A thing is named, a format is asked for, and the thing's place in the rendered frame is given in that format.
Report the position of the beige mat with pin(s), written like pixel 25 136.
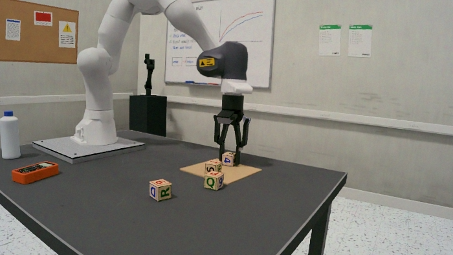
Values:
pixel 231 174

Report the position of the white plastic bottle with blue cap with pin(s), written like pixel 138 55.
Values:
pixel 9 130

